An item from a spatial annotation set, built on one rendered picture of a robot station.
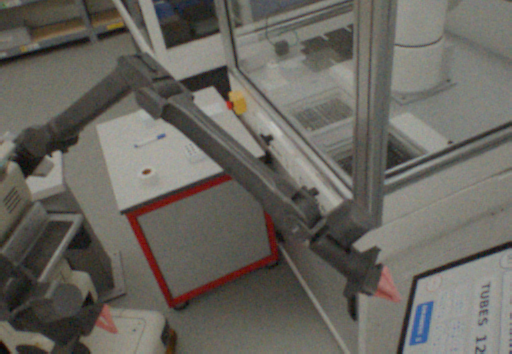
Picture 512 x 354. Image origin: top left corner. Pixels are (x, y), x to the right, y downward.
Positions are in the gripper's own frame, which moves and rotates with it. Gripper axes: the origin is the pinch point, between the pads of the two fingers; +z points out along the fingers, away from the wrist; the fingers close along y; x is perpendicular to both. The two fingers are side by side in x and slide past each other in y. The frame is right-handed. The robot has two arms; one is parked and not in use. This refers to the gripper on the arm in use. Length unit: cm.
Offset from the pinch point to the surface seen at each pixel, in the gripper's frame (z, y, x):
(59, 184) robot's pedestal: -84, 25, 107
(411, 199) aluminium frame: 2.0, 33.5, 6.8
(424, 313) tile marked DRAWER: 7.3, 1.8, 0.5
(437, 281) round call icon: 7.3, 9.0, -1.4
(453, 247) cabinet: 32, 49, 24
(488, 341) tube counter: 7.5, -6.7, -14.7
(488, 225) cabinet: 37, 59, 17
